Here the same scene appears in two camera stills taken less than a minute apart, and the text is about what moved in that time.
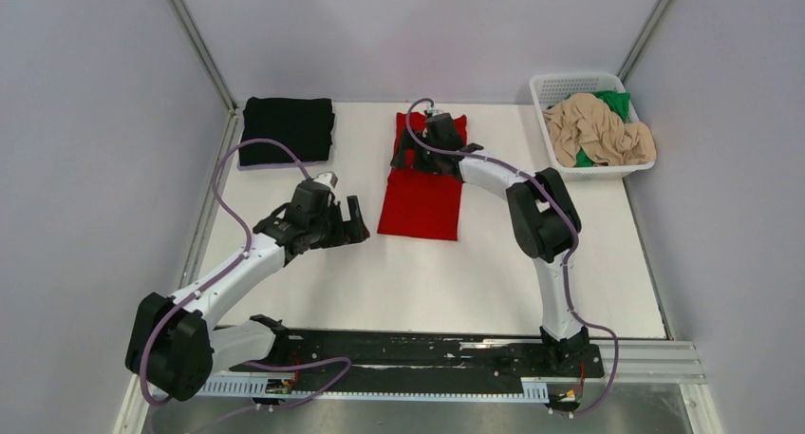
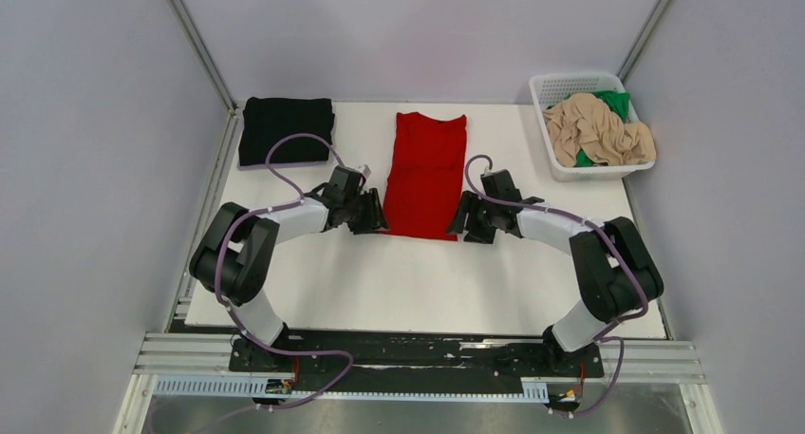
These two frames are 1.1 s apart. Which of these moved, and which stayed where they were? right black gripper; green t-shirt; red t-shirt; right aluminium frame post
Moved: right black gripper
Stayed: red t-shirt; green t-shirt; right aluminium frame post
